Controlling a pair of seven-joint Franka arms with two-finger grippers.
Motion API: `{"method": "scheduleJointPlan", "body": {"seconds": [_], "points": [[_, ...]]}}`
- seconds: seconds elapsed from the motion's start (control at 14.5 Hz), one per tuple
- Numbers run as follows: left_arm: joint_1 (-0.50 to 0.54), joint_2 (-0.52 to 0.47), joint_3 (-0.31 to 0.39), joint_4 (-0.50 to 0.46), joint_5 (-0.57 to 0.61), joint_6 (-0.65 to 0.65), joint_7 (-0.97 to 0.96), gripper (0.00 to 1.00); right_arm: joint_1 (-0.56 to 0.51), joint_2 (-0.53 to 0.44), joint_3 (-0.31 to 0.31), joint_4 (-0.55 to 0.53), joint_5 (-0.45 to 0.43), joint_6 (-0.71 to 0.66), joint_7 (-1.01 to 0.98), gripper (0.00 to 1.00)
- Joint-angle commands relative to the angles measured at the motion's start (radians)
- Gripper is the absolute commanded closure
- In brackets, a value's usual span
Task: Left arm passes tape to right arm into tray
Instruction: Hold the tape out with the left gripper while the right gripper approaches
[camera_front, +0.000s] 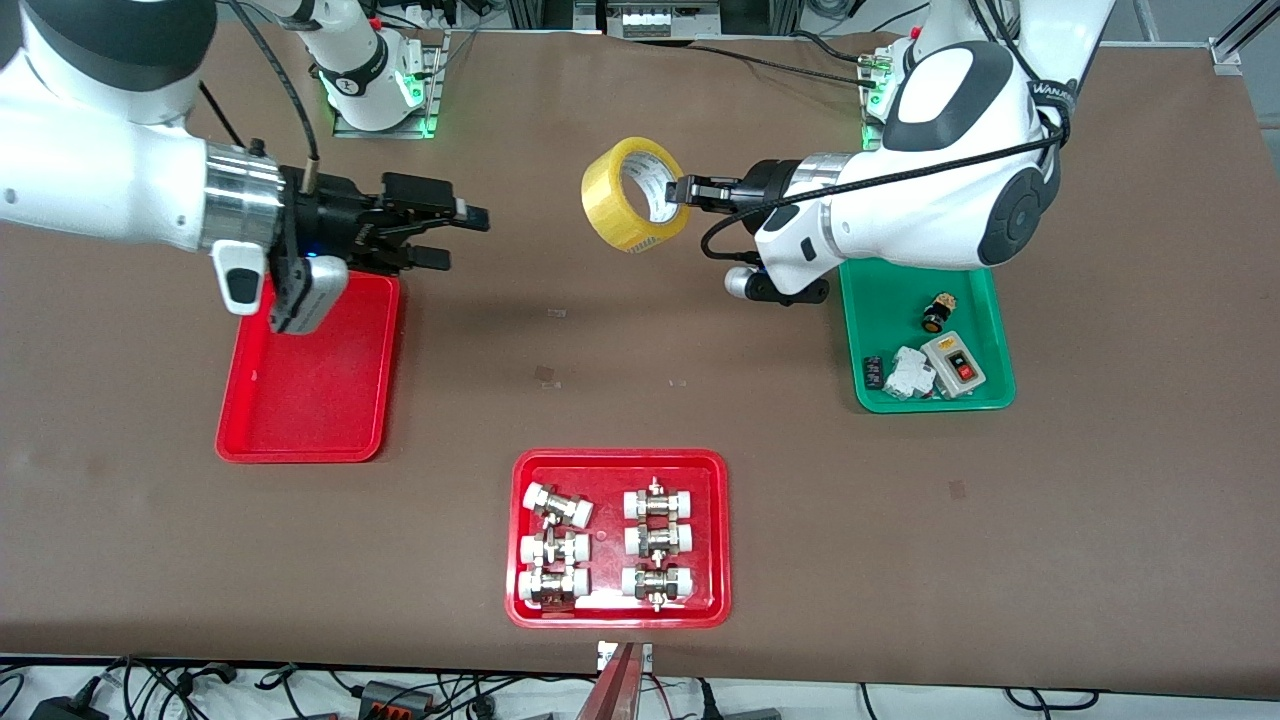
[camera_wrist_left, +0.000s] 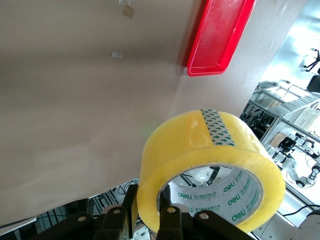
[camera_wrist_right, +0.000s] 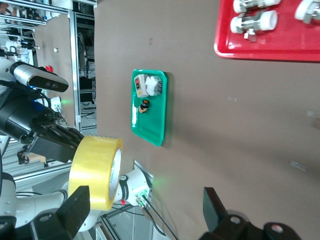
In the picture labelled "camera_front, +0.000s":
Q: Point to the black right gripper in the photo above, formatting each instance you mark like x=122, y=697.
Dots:
x=335, y=222

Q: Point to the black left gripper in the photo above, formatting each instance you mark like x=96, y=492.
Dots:
x=764, y=187

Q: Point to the yellow tape roll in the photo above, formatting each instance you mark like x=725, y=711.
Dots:
x=610, y=195

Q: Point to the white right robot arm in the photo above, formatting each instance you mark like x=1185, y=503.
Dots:
x=100, y=170

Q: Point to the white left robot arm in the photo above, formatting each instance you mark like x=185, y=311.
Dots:
x=940, y=190

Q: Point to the empty-type red plastic tray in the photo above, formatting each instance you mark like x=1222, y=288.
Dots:
x=320, y=390

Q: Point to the green plastic tray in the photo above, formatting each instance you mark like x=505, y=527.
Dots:
x=890, y=320

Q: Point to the red tray with fittings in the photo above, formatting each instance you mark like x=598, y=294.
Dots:
x=608, y=540

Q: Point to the grey terminal block unit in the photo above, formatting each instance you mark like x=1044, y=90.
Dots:
x=660, y=18

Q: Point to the small black relay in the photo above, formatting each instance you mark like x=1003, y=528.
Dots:
x=874, y=372

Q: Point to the black push button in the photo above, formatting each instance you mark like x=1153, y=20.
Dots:
x=936, y=314

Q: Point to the white circuit breaker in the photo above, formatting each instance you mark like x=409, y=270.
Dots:
x=910, y=375

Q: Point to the tilted white-capped brass fitting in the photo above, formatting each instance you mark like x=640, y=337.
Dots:
x=557, y=505

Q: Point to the white-capped brass pipe fitting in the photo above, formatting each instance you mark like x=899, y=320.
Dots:
x=657, y=583
x=658, y=541
x=553, y=548
x=553, y=586
x=658, y=502

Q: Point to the grey orange connector block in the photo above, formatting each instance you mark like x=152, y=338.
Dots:
x=395, y=697

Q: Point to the black power adapter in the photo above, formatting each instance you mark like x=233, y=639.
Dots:
x=70, y=708

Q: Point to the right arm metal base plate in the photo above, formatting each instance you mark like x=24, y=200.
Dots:
x=432, y=80

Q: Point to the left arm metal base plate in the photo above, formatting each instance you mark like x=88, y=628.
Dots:
x=872, y=120

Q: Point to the white switch box red button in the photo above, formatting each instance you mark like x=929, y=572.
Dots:
x=955, y=365

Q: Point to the silver metal mounting bracket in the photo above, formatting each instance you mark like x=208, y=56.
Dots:
x=604, y=655

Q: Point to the red metal camera post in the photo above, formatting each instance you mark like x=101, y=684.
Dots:
x=615, y=690

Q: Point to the aluminium frame rail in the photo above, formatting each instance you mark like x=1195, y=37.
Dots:
x=1240, y=40

